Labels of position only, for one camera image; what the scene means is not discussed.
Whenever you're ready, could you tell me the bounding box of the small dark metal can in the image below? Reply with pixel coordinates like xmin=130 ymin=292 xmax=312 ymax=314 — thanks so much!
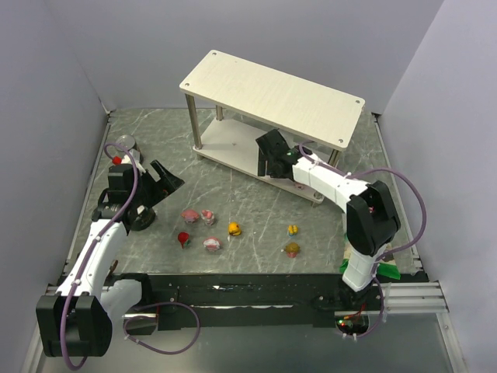
xmin=116 ymin=134 xmax=144 ymax=163

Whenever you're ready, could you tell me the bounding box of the brown snack packet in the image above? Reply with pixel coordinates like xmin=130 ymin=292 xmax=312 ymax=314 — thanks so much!
xmin=108 ymin=260 xmax=118 ymax=275

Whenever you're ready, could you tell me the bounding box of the green cassava chips bag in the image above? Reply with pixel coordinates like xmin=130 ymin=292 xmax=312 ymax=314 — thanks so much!
xmin=339 ymin=240 xmax=401 ymax=280

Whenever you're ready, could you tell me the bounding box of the two-tier white wooden shelf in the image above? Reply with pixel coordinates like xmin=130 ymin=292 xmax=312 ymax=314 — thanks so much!
xmin=179 ymin=51 xmax=365 ymax=204

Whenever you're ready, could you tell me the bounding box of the red cherry toy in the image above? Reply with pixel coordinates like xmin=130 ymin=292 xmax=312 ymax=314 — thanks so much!
xmin=177 ymin=232 xmax=190 ymax=249

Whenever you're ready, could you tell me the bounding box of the small yellow blue toy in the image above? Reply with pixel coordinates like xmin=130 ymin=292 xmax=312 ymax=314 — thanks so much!
xmin=287 ymin=225 xmax=299 ymax=237

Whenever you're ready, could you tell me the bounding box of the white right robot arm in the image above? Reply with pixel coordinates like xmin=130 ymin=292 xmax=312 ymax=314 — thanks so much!
xmin=255 ymin=129 xmax=401 ymax=292

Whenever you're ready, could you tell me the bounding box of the pink round toy left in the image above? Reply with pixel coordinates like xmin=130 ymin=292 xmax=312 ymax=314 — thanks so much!
xmin=180 ymin=209 xmax=200 ymax=224

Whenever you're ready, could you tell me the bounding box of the lower purple cable loop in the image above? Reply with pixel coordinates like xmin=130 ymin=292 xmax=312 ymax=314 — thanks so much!
xmin=123 ymin=301 xmax=200 ymax=355

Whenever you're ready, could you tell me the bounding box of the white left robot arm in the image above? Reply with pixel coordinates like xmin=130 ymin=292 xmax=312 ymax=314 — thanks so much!
xmin=36 ymin=160 xmax=184 ymax=358

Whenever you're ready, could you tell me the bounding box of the pink white stacked toy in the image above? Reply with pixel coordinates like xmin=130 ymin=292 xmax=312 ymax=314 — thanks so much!
xmin=201 ymin=210 xmax=216 ymax=226

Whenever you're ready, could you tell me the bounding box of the pink white lying toy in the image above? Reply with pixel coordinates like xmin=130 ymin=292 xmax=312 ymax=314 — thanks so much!
xmin=203 ymin=237 xmax=222 ymax=252

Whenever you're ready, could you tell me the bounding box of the yellow duck burger toy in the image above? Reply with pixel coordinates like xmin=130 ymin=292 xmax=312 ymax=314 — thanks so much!
xmin=228 ymin=221 xmax=242 ymax=236

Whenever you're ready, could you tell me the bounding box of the olive brown pink toy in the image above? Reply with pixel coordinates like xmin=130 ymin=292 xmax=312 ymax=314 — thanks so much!
xmin=284 ymin=242 xmax=301 ymax=258

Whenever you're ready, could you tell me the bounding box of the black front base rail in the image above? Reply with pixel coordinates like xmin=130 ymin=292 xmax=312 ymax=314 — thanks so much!
xmin=104 ymin=274 xmax=428 ymax=331

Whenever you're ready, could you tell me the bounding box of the aluminium frame rail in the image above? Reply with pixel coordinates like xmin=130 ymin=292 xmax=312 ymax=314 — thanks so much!
xmin=381 ymin=282 xmax=449 ymax=314

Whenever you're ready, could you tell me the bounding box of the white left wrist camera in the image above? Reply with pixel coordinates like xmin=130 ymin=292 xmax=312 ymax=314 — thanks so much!
xmin=121 ymin=149 xmax=146 ymax=174

